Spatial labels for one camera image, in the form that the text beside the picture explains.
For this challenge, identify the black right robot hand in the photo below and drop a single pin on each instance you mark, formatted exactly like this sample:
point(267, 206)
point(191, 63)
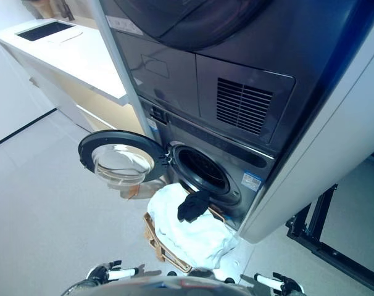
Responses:
point(279, 282)

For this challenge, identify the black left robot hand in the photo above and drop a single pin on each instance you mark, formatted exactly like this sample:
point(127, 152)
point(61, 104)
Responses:
point(108, 272)

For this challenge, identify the brown wicker laundry basket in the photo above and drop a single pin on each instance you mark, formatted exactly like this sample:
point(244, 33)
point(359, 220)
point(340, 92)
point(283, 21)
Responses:
point(156, 237)

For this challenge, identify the silver robot torso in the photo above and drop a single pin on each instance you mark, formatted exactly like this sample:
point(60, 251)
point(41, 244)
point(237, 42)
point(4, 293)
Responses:
point(181, 285)

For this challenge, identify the white cloth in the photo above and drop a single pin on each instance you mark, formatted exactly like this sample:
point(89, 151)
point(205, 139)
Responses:
point(190, 228)

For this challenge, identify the black garment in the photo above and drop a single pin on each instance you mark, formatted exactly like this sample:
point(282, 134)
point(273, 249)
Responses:
point(193, 206)

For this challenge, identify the round black washer door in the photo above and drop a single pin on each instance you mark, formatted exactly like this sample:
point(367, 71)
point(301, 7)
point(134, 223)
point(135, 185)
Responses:
point(119, 154)

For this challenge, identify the grey stacked washer dryer tower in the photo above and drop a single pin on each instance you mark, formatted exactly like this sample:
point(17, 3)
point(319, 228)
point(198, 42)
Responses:
point(242, 92)

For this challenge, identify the white counter cabinet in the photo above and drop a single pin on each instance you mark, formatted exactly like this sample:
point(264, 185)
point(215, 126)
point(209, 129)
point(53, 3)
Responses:
point(66, 58)

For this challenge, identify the black inset cooktop panel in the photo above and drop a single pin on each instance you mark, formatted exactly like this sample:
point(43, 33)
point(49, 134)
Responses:
point(45, 31)

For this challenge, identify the black metal frame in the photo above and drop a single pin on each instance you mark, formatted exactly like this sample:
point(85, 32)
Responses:
point(313, 228)

